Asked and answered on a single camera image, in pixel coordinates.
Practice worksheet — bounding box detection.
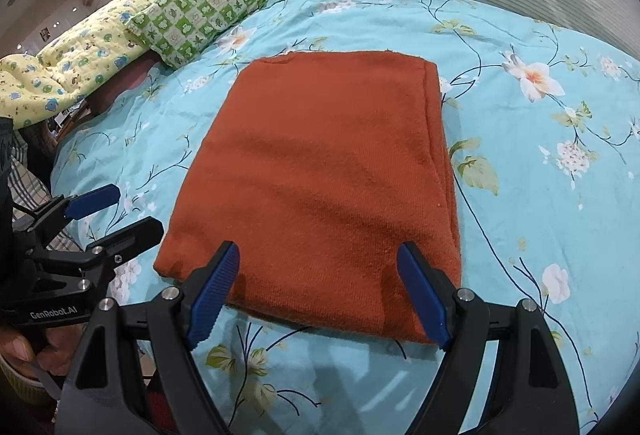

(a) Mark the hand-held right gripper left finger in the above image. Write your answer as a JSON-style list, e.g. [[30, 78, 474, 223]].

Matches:
[[55, 241, 241, 435]]

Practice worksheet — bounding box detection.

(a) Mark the blue floral blanket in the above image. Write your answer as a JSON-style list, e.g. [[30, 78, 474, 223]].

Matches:
[[50, 0, 640, 435]]

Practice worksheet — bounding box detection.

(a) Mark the green patterned pillow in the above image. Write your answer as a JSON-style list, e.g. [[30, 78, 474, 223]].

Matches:
[[125, 0, 268, 70]]

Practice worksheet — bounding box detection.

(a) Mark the plaid cloth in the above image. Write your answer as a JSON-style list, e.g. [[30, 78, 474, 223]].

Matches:
[[9, 130, 76, 256]]

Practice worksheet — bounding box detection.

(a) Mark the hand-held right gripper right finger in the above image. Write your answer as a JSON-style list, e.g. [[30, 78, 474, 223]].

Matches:
[[396, 241, 581, 435]]

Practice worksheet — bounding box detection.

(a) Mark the yellow printed quilt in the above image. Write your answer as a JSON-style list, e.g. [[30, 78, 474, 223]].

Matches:
[[0, 0, 223, 130]]

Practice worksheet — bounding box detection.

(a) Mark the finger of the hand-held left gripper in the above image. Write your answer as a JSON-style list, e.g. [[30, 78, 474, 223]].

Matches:
[[17, 184, 121, 242], [75, 216, 166, 297]]

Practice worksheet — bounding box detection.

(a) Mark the maroon cushion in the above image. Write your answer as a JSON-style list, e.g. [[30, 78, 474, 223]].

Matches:
[[82, 57, 166, 118]]

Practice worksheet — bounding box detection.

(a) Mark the orange knit sweater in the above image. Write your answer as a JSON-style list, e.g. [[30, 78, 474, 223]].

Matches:
[[154, 50, 462, 346]]

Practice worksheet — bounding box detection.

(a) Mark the person's left hand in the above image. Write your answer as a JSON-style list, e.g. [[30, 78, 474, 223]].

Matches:
[[0, 326, 77, 380]]

